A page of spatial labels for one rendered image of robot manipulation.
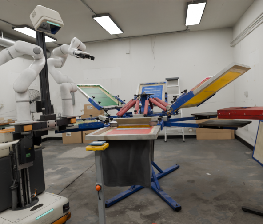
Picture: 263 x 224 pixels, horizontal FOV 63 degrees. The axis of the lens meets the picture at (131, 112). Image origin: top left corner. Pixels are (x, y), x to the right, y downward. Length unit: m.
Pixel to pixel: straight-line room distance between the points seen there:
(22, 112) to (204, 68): 5.36
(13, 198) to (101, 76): 4.98
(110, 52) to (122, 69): 0.63
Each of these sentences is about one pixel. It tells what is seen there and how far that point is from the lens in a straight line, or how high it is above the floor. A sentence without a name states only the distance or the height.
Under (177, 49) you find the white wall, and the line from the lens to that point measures 6.48.
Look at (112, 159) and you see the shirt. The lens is 1.89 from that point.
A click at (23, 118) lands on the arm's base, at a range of 1.82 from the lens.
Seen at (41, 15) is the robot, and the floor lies 1.94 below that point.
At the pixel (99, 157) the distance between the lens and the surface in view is 1.60.
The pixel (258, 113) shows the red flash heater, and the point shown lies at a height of 1.08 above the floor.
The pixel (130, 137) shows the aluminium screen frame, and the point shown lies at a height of 0.97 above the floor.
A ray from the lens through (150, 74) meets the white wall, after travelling 6.43.
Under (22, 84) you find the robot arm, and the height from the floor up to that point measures 1.42.
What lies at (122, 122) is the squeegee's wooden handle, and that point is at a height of 1.02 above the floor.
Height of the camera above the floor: 1.28
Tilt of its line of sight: 4 degrees down
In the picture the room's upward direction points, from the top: 3 degrees counter-clockwise
